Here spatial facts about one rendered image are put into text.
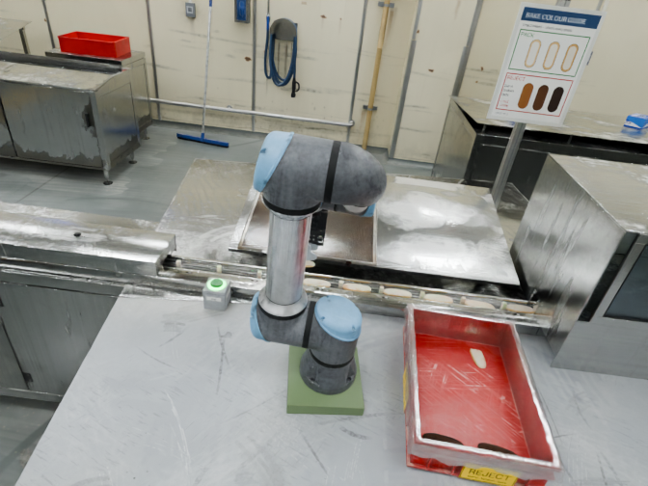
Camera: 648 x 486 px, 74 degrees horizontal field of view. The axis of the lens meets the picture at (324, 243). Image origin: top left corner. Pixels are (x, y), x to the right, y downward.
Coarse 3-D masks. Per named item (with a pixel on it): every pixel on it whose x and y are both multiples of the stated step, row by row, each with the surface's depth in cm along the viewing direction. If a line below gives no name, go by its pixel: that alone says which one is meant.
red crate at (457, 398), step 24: (432, 336) 136; (432, 360) 128; (456, 360) 129; (432, 384) 120; (456, 384) 121; (480, 384) 122; (504, 384) 123; (432, 408) 114; (456, 408) 114; (480, 408) 115; (504, 408) 116; (432, 432) 108; (456, 432) 108; (480, 432) 109; (504, 432) 110; (408, 456) 100; (528, 456) 105; (528, 480) 96
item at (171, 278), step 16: (0, 256) 142; (64, 272) 143; (80, 272) 143; (96, 272) 142; (112, 272) 142; (160, 272) 143; (176, 272) 144; (192, 272) 145; (176, 288) 144; (192, 288) 143; (240, 288) 141; (256, 288) 141; (304, 288) 144; (320, 288) 144; (368, 304) 140; (384, 304) 141; (400, 304) 142; (416, 304) 143; (432, 304) 144; (448, 304) 145; (512, 320) 141; (528, 320) 142; (544, 336) 142
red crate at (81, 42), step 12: (60, 36) 389; (72, 36) 409; (84, 36) 416; (96, 36) 416; (108, 36) 416; (120, 36) 416; (72, 48) 390; (84, 48) 390; (96, 48) 390; (108, 48) 390; (120, 48) 399
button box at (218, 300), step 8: (208, 280) 137; (224, 280) 138; (208, 288) 134; (224, 288) 134; (208, 296) 134; (216, 296) 134; (224, 296) 134; (232, 296) 143; (208, 304) 136; (216, 304) 135; (224, 304) 135
